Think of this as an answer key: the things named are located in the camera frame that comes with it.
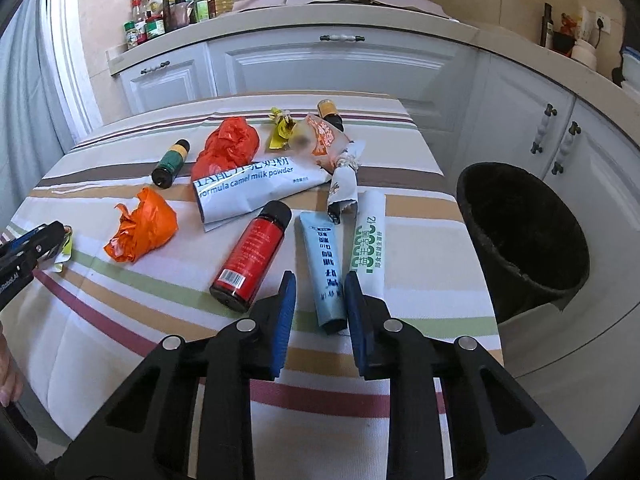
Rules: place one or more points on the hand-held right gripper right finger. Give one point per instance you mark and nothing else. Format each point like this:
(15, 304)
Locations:
(352, 330)

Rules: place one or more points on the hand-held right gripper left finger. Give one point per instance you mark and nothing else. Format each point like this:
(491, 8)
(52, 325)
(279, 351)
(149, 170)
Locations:
(282, 325)

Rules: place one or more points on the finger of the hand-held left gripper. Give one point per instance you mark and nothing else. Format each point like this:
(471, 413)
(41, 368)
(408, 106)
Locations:
(47, 255)
(25, 243)

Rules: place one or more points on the yellow-green small wrapper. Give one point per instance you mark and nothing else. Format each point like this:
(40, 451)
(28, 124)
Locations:
(64, 255)

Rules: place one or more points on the light blue tube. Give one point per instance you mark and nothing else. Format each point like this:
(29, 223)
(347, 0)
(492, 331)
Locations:
(322, 270)

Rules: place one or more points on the white paper wrapper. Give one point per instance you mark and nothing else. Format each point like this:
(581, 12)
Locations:
(344, 185)

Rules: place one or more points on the clear orange snack bag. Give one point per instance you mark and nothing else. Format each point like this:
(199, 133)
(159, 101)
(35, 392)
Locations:
(320, 142)

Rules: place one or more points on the red plastic bag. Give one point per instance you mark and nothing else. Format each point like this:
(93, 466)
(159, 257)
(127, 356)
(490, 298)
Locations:
(227, 145)

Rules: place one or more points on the black trash bin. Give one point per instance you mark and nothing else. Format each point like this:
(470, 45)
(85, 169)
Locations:
(520, 240)

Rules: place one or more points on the person's left hand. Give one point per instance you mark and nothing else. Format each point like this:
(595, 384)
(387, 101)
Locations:
(9, 370)

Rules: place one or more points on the red bottle with black cap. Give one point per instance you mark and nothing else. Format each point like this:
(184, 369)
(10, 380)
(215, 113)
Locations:
(250, 255)

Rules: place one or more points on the orange plastic bag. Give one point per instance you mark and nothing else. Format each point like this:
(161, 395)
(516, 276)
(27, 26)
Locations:
(142, 232)

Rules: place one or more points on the white tube with green print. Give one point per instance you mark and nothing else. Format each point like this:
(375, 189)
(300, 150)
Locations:
(369, 232)

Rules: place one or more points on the white milk powder bag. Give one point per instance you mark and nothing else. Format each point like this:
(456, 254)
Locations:
(255, 190)

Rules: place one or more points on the green bottle with yellow band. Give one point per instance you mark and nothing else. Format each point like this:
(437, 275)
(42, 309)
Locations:
(170, 164)

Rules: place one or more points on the yellow candy wrapper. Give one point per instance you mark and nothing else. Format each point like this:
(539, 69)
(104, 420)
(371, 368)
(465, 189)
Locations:
(280, 127)

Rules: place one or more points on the small white cabinet drawer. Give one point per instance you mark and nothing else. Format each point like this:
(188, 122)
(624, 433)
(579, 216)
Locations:
(165, 85)

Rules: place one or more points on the brown bottle with yellow label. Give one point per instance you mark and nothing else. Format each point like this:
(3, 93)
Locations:
(329, 110)

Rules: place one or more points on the wide white cabinet drawer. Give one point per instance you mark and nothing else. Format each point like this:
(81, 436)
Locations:
(300, 65)

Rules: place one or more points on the narrow white cabinet door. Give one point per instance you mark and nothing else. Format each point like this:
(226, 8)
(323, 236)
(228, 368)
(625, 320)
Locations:
(500, 110)

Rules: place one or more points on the group of condiment bottles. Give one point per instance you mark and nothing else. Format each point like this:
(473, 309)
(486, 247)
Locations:
(170, 5)

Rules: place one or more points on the wide white cabinet door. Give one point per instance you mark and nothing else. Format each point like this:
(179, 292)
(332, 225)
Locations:
(610, 185)

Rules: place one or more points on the beige stone countertop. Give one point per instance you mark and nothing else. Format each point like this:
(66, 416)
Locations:
(450, 27)

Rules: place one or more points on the pink stove cover cloth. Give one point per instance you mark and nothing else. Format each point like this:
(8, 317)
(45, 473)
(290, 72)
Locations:
(320, 0)

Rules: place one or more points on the black cup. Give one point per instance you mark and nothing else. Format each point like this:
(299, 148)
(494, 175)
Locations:
(562, 44)

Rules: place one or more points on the white jar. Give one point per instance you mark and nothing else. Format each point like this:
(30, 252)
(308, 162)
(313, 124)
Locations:
(584, 54)

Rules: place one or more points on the dark glass oil bottle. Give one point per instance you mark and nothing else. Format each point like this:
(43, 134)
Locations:
(547, 25)

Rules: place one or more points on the red snack packet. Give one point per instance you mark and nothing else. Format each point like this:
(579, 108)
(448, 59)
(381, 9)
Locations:
(569, 24)

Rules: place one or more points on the white bowl with blue rim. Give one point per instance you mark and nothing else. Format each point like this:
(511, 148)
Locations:
(631, 65)

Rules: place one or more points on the white door frame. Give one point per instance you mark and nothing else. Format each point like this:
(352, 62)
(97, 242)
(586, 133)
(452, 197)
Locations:
(75, 50)

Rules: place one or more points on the white wall power outlet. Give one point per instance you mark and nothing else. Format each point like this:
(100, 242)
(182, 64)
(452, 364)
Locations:
(603, 20)

